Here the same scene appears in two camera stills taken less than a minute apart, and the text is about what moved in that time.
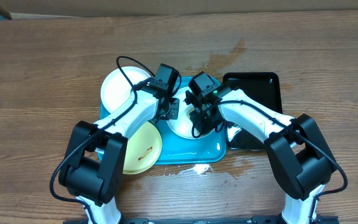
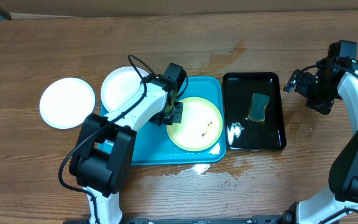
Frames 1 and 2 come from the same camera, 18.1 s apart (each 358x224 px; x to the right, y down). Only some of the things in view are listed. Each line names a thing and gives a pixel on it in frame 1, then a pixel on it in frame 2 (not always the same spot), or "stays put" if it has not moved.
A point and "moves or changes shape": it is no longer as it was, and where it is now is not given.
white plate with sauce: (182, 126) → (66, 102)
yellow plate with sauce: (143, 149) → (201, 127)
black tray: (265, 88) stays put
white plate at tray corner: (115, 89) stays put
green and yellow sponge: (188, 109) moves or changes shape
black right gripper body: (206, 124) → (319, 94)
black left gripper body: (172, 112) stays put
